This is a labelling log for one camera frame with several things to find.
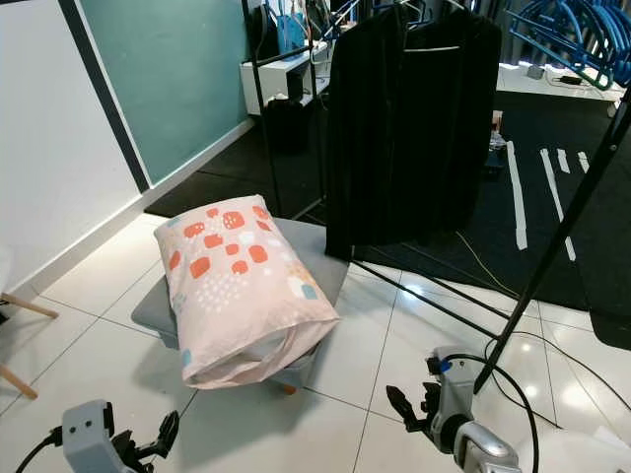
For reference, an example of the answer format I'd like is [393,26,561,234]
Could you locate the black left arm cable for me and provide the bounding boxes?
[20,427,66,473]

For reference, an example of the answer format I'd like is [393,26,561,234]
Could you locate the black bin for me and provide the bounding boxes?
[264,97,309,155]

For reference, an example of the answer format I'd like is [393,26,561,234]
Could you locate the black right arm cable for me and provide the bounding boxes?
[442,353,540,473]

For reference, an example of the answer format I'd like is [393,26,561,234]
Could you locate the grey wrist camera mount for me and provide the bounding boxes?
[432,347,475,446]
[62,399,116,473]

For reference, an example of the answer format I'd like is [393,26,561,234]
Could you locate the white chair with wooden legs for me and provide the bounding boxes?
[0,292,61,401]

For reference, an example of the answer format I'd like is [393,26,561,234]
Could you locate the black metal clothes rack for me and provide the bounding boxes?
[242,0,631,395]

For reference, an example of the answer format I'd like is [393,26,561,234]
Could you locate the blue coiled hoses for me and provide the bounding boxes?
[503,0,631,92]

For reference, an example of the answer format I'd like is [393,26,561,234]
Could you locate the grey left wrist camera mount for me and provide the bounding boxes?
[62,399,116,473]

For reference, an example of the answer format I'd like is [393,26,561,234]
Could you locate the white low cabinet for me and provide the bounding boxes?
[241,41,331,117]

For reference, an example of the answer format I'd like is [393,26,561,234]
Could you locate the thin yellow floor cable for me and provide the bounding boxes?
[456,230,524,302]

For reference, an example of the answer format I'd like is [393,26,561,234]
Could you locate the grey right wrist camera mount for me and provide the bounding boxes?
[432,347,475,446]

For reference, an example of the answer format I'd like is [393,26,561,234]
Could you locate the pink pillow with orange patches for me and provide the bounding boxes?
[155,194,341,390]

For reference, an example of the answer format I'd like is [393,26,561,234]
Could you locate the long white tape strip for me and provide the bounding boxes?
[506,141,528,251]
[539,148,578,262]

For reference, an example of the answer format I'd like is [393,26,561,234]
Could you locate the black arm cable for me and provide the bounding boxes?
[20,427,66,473]
[442,353,540,473]

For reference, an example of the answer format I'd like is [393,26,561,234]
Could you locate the blue hanging bag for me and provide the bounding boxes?
[276,8,309,58]

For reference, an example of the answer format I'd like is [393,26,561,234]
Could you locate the black hanging garment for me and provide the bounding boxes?
[323,8,504,260]

